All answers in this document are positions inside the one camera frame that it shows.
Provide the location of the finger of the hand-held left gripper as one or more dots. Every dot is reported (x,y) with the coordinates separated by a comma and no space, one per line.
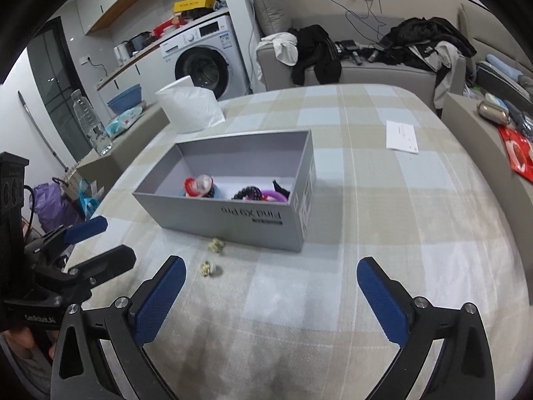
(87,227)
(112,260)

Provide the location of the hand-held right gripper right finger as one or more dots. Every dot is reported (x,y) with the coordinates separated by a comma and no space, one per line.
(381,300)

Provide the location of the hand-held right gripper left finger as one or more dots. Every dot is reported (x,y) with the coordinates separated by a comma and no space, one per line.
(160,300)

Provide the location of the grey cardboard box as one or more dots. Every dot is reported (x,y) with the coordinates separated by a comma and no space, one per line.
(233,221)

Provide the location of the person's left hand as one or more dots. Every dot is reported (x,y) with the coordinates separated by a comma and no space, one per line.
(23,339)

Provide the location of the blue plastic bag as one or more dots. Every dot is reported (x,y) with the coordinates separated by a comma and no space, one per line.
(87,200)

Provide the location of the purple bag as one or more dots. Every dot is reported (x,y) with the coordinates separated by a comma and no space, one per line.
(50,204)

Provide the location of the wicker basket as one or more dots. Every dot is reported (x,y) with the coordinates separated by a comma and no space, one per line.
(75,177)

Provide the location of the small beige bead charm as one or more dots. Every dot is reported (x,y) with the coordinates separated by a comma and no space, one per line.
(216,245)
(207,268)

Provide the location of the grey bench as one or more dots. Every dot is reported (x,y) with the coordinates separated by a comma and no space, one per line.
(125,154)
(479,141)

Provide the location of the clear plastic water bottle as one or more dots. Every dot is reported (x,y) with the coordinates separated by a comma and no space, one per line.
(87,121)

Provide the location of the wet wipes pack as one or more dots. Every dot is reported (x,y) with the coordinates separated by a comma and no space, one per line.
(123,121)

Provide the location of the blue plastic basin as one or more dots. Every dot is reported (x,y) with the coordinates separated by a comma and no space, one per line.
(125,98)

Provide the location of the dark glass door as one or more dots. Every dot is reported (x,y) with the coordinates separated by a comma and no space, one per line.
(54,83)

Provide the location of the white tissue roll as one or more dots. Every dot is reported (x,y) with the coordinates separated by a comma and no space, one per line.
(187,104)

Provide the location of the white paper card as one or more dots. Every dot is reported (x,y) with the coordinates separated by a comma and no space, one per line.
(402,135)

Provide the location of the white kettle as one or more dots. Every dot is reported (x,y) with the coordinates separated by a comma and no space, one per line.
(121,53)

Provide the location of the wooden kitchen counter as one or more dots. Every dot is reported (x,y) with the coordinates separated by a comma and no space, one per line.
(137,56)

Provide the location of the white washing machine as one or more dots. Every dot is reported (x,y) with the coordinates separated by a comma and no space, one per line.
(179,46)

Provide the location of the red printed packet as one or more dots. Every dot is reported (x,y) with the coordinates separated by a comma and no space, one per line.
(518,150)

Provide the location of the metallic case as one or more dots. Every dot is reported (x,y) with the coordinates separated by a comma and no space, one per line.
(493,112)

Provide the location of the grey sofa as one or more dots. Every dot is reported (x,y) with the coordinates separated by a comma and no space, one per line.
(374,77)

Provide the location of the white green box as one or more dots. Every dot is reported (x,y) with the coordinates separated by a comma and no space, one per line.
(497,101)

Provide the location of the white grey jacket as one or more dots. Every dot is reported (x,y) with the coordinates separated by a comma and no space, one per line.
(445,62)

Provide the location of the yellow box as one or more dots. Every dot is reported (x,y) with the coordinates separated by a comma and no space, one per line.
(193,5)

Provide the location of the black device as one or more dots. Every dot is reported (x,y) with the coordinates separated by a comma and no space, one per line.
(349,46)

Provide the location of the folded bedding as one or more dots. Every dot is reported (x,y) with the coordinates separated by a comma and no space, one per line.
(504,73)

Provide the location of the black clothing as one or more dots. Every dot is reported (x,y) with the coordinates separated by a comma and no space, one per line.
(312,50)

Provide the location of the white cloth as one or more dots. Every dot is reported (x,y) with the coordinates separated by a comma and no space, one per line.
(287,50)

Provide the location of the black jacket pile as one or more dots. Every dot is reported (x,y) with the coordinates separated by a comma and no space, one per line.
(424,33)

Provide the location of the grey pillow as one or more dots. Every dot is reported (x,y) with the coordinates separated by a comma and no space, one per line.
(270,14)

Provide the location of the white wall cabinets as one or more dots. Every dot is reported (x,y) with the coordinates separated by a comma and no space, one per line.
(104,0)

